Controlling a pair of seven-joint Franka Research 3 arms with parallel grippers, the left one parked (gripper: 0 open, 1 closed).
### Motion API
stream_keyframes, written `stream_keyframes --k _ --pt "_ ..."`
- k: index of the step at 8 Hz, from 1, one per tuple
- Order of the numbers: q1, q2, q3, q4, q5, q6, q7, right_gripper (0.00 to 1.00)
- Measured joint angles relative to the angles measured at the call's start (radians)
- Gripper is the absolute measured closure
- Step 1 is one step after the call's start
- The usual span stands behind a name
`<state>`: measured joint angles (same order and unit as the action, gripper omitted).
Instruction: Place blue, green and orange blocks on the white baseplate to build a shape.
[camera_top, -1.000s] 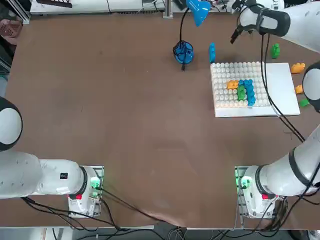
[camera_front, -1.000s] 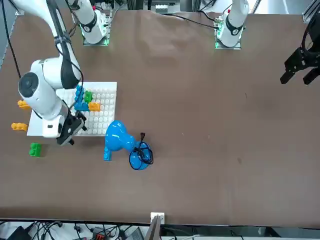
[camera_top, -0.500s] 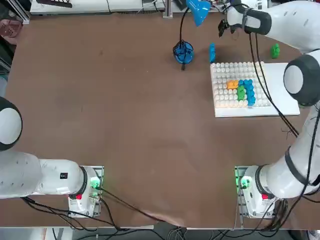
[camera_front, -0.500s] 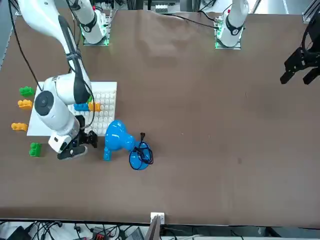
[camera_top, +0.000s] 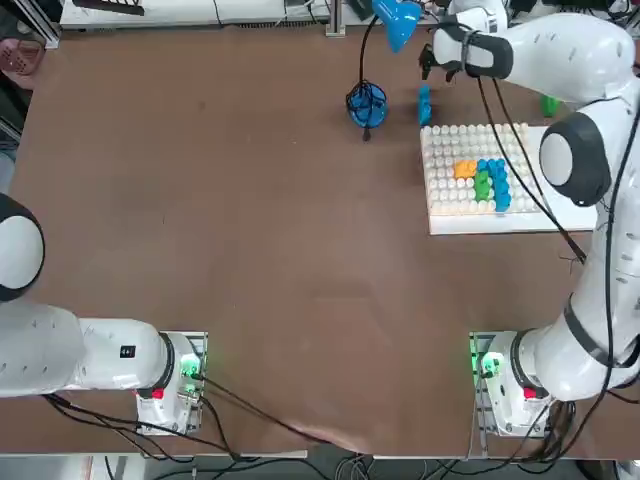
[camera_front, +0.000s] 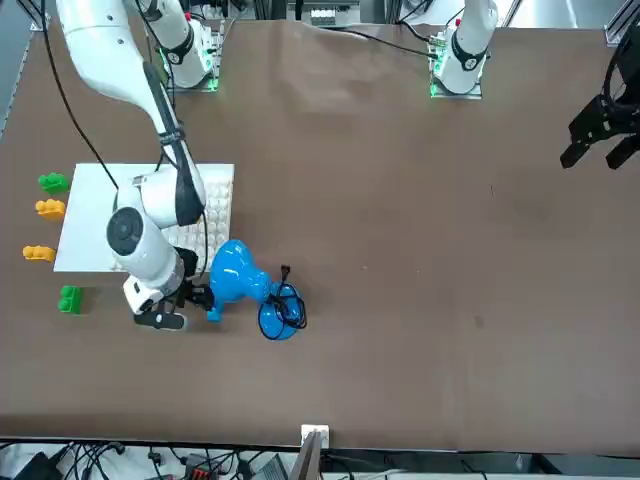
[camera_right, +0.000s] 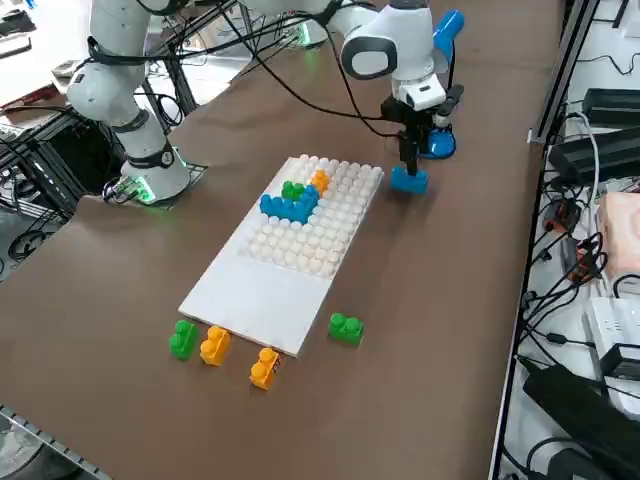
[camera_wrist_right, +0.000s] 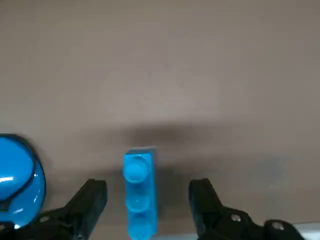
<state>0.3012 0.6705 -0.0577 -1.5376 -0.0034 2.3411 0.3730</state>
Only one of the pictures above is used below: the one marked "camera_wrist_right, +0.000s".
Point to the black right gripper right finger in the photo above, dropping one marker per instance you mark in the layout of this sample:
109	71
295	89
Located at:
212	212

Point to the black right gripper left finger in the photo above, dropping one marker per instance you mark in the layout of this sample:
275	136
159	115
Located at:
85	207

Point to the blue three-stud block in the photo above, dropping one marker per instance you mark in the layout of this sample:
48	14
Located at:
141	190

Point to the blue desk lamp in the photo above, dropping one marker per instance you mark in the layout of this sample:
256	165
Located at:
15	160

